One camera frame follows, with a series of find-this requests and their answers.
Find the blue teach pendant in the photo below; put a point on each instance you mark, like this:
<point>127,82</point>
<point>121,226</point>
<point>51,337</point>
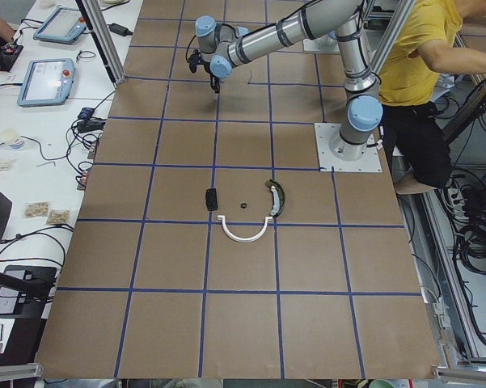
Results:
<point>64,26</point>
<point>47,83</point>

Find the aluminium frame post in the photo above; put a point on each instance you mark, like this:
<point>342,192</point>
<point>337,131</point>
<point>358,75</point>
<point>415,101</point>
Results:
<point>101,36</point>

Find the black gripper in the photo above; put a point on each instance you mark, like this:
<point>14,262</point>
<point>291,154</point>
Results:
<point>213,78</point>

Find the green curved brake shoe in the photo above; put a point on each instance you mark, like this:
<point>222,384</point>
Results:
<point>278,197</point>

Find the brown paper table mat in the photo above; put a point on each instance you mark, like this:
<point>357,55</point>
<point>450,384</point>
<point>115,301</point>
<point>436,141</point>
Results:
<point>152,287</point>

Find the white curved plastic bracket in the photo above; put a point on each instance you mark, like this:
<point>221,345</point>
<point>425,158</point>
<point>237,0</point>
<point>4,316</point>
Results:
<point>244,234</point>

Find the upper blue teach pendant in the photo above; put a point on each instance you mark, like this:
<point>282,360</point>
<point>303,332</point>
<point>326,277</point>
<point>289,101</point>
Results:
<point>64,26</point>

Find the black rectangular remote part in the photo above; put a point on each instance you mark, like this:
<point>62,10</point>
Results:
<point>211,199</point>

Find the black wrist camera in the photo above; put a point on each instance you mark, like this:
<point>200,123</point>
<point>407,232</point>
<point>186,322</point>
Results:
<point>194,60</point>

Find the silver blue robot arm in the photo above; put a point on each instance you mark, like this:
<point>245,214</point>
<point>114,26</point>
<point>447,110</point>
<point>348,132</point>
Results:
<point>317,25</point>

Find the black power adapter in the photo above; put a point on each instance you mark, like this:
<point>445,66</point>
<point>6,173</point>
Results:
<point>119,29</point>

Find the lower blue teach pendant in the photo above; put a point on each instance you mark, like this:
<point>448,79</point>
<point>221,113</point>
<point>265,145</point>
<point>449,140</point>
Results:
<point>47,83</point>

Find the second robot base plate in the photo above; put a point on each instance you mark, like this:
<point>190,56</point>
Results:
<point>324,44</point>

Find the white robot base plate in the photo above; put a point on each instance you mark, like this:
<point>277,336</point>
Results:
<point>336,155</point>

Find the person in yellow shirt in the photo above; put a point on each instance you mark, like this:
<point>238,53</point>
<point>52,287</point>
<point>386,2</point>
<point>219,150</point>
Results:
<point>423,51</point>

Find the black monitor stand base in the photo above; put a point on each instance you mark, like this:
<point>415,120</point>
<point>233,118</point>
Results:
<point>25,290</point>

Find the bag of small parts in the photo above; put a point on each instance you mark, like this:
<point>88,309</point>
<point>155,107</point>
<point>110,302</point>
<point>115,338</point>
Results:
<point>36,209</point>

